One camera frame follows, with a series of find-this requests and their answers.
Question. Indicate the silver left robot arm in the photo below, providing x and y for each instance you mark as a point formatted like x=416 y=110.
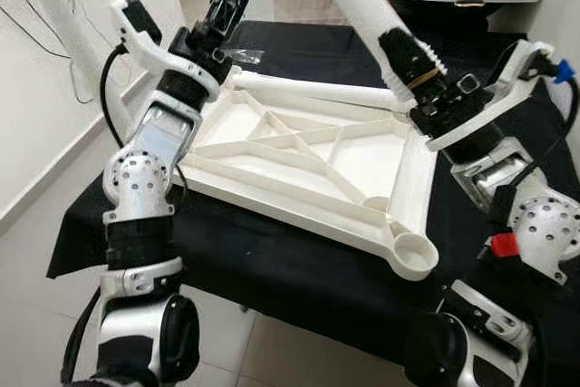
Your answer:
x=145 y=183

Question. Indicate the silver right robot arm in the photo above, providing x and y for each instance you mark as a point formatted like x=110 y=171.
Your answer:
x=544 y=228

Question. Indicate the white plastic table top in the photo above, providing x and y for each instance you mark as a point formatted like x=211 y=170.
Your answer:
x=412 y=178

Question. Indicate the clear plastic bag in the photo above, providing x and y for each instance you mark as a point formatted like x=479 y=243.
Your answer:
x=243 y=54

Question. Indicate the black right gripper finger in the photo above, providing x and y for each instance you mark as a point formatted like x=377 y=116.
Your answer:
x=408 y=56

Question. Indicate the yellow rubber band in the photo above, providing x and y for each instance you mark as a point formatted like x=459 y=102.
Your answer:
x=424 y=77

